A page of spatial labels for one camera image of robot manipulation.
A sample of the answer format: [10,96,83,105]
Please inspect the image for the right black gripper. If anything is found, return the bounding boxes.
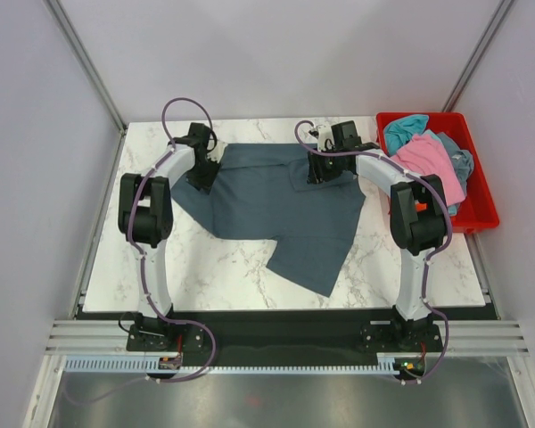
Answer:
[307,144,343,185]

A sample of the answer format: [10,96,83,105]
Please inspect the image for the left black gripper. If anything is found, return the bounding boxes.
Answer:
[185,156,224,196]

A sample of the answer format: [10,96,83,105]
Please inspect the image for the dark blue-grey t shirt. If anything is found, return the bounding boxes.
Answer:
[171,144,366,297]

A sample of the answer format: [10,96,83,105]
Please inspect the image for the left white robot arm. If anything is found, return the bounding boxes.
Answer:
[118,122,221,350]

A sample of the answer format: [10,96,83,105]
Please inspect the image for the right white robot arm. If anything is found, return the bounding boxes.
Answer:
[294,120,452,351]

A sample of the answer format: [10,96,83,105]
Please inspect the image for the teal t shirt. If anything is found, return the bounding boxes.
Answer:
[383,114,429,156]

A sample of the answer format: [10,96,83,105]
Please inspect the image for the pink t shirt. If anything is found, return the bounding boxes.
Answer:
[391,134,465,205]

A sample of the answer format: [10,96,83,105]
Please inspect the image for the grey-blue t shirt in bin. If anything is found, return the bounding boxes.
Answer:
[437,132,474,193]

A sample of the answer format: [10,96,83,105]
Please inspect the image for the red plastic bin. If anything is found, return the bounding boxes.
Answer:
[376,112,499,234]

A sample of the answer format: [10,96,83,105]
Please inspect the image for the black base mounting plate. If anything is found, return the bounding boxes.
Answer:
[77,308,497,366]

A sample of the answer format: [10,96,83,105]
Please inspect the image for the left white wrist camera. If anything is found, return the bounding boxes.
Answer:
[207,140,227,163]

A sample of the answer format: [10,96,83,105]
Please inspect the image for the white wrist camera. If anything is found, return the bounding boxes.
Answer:
[309,125,335,152]
[207,140,227,163]

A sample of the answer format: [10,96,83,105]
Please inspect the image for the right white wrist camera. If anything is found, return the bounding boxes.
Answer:
[309,125,335,152]

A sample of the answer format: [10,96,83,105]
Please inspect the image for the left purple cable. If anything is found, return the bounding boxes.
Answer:
[61,97,218,405]

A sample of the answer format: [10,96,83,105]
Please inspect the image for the right aluminium frame post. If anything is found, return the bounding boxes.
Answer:
[441,0,517,112]

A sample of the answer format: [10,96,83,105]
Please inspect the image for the aluminium frame post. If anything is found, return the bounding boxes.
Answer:
[441,0,517,112]
[44,0,128,134]

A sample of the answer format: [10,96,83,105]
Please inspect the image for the left aluminium frame post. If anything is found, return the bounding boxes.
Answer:
[44,0,128,134]

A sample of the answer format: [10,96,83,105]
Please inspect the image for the aluminium front rail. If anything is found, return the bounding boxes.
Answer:
[45,320,529,357]

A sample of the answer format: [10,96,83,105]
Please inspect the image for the white slotted cable duct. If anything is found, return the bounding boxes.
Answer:
[63,355,424,375]

